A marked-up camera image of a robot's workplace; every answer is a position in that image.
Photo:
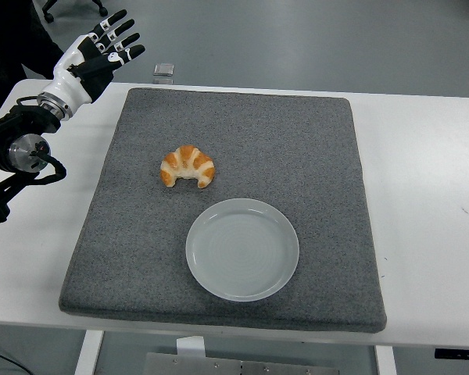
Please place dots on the white table leg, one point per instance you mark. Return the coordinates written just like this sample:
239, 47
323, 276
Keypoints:
385, 361
88, 351

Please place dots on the golden croissant bread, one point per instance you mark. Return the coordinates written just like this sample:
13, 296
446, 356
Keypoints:
187, 160

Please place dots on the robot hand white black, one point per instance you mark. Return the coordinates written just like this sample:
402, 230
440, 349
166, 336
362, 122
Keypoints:
68, 88

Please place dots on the person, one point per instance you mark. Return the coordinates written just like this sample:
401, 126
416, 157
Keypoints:
11, 39

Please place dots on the pale grey round plate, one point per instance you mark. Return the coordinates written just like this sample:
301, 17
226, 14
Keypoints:
242, 254

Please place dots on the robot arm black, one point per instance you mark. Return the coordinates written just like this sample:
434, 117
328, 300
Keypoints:
31, 119

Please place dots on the black table control panel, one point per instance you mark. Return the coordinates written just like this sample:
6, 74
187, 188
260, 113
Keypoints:
459, 353

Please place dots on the grey felt mat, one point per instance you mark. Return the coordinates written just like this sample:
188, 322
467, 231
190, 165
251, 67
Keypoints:
258, 136

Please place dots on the black office chair base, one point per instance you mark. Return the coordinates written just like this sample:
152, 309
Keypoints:
101, 9

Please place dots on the silver floor outlet cover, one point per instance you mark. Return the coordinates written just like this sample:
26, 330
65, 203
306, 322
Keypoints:
164, 69
163, 80

